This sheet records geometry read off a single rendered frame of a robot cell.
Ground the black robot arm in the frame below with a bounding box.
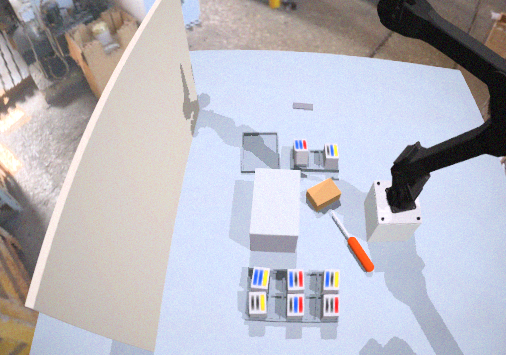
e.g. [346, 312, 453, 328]
[377, 0, 506, 214]

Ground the orange-handled screwdriver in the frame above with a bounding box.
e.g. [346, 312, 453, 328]
[332, 212, 374, 272]

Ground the orange rectangular block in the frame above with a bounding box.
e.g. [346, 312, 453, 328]
[306, 178, 341, 212]

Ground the beige flat panel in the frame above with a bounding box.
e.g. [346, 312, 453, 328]
[25, 0, 200, 352]

